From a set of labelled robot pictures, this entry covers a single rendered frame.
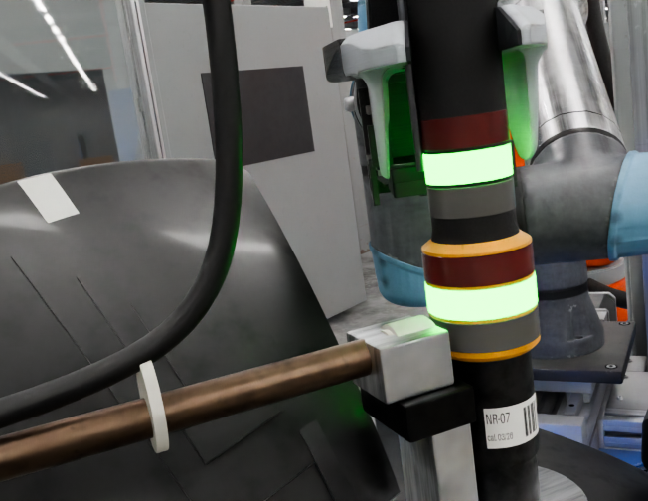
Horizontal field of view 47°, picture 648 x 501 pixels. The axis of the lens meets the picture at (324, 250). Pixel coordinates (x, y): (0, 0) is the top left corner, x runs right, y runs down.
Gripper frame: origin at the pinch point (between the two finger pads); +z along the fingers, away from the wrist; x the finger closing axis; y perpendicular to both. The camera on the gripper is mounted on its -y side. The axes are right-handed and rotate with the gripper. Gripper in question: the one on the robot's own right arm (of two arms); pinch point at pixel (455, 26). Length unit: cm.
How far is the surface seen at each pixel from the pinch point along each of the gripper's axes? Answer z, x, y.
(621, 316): -379, -132, 136
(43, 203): -7.6, 19.2, 4.8
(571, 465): -20.7, -8.0, 28.5
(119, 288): -4.5, 15.3, 8.8
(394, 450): -21.0, 4.0, 26.0
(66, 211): -7.6, 18.2, 5.3
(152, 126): -138, 47, 0
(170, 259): -6.5, 13.3, 8.1
